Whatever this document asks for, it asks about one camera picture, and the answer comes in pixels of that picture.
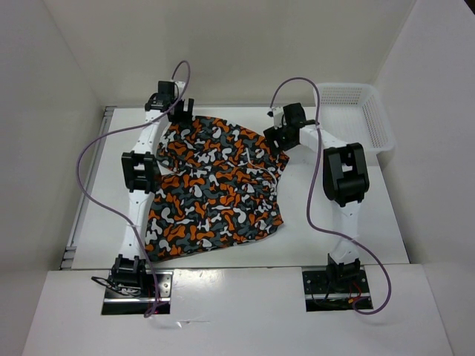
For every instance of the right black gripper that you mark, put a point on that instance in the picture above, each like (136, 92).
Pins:
(272, 134)

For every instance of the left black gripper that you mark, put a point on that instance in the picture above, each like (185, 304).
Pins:
(184, 117)

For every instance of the camouflage orange black shorts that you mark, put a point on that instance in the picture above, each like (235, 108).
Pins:
(221, 190)

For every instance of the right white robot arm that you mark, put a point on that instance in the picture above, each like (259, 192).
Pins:
(344, 178)

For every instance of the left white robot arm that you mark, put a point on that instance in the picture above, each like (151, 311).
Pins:
(142, 179)

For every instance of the white plastic basket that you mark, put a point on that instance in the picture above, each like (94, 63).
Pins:
(353, 112)

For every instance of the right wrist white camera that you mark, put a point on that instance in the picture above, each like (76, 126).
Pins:
(277, 113)

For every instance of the wrist white camera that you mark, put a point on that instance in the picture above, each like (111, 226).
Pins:
(179, 87)
(277, 113)

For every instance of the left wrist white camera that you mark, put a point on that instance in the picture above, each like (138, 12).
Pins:
(179, 87)

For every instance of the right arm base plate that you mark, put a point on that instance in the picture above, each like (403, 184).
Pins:
(320, 296)

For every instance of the aluminium table edge rail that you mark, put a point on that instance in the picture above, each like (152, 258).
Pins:
(88, 182)

